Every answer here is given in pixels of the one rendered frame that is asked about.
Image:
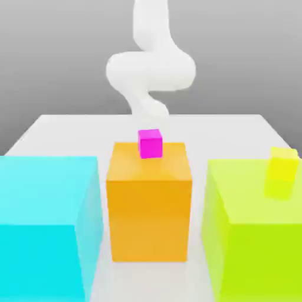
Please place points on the small magenta cube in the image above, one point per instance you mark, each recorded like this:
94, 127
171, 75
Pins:
151, 145

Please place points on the large orange box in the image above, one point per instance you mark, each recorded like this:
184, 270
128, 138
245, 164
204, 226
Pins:
148, 212

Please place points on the small yellow cube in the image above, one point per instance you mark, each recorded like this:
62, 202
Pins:
282, 169

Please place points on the large lime green box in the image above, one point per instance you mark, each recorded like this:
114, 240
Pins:
257, 247

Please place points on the large cyan box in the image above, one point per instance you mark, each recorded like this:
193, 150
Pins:
40, 224

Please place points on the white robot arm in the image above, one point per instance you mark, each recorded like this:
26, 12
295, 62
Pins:
151, 70

